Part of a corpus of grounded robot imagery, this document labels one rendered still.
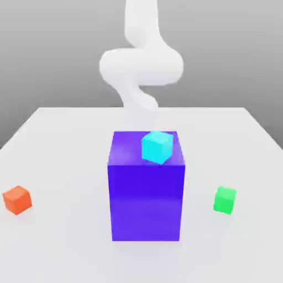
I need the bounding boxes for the small cyan cube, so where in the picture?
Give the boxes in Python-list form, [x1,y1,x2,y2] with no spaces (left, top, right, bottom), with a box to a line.
[141,130,174,165]

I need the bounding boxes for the large purple box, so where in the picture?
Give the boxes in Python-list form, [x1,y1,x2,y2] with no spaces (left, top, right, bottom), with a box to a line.
[107,130,186,242]

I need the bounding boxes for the small orange cube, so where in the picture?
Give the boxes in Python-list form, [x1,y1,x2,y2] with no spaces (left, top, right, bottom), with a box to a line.
[2,185,33,216]

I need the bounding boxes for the small green cube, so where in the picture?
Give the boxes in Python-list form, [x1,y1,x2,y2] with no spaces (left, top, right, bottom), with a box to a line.
[213,185,238,216]

